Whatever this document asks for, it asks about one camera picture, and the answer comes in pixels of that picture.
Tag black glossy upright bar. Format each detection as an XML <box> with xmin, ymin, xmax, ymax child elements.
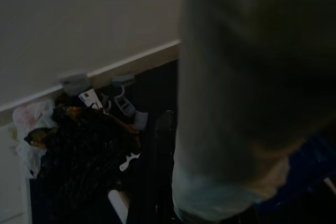
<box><xmin>154</xmin><ymin>109</ymin><xmax>176</xmax><ymax>219</ymax></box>

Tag wooden skirting board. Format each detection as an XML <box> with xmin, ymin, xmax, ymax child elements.
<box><xmin>0</xmin><ymin>39</ymin><xmax>181</xmax><ymax>127</ymax></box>

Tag grey trouser leg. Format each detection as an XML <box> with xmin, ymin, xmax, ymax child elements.
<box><xmin>172</xmin><ymin>0</ymin><xmax>336</xmax><ymax>222</ymax></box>

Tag small white plastic piece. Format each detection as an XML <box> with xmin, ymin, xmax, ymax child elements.
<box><xmin>119</xmin><ymin>153</ymin><xmax>140</xmax><ymax>172</ymax></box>

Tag small white card box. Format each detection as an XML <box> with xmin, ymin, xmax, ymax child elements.
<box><xmin>78</xmin><ymin>89</ymin><xmax>99</xmax><ymax>107</ymax></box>

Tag black mesh rubbish bag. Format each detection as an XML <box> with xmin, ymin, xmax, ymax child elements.
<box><xmin>33</xmin><ymin>105</ymin><xmax>142</xmax><ymax>210</ymax></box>

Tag orange brown wrapper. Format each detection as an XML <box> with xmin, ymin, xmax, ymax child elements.
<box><xmin>59</xmin><ymin>105</ymin><xmax>85</xmax><ymax>116</ymax></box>

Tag brown shiny wrapper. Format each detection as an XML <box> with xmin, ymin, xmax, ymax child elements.
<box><xmin>24</xmin><ymin>127</ymin><xmax>59</xmax><ymax>148</ymax></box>

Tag white crumpled plastic bag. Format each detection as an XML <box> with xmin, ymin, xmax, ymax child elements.
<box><xmin>9</xmin><ymin>99</ymin><xmax>55</xmax><ymax>179</ymax></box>

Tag blue plastic object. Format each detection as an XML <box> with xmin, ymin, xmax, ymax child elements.
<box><xmin>278</xmin><ymin>132</ymin><xmax>336</xmax><ymax>201</ymax></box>

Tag white cabinet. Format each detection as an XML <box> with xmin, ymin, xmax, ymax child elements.
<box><xmin>0</xmin><ymin>124</ymin><xmax>33</xmax><ymax>224</ymax></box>

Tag grey wall socket box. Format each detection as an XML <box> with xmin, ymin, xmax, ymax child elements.
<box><xmin>59</xmin><ymin>74</ymin><xmax>92</xmax><ymax>97</ymax></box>

